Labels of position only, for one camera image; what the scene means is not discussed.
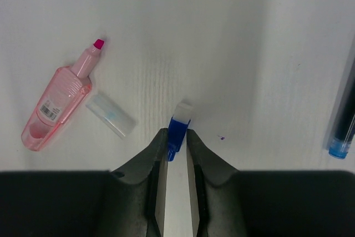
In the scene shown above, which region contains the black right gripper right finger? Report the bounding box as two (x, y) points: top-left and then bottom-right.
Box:
(186, 129), (239, 236)

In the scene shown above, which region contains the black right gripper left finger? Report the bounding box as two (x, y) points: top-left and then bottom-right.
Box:
(111, 128), (168, 236)

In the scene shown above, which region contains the blue marker cap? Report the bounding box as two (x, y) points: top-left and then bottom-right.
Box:
(167, 102), (192, 162)

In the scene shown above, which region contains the dark blue gel pen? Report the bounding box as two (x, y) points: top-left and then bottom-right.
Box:
(323, 54), (354, 160)

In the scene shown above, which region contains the clear highlighter cap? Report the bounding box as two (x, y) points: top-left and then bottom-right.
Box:
(85, 91), (137, 139)

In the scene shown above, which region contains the pink translucent highlighter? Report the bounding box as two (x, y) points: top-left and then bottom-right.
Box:
(21, 39), (105, 152)

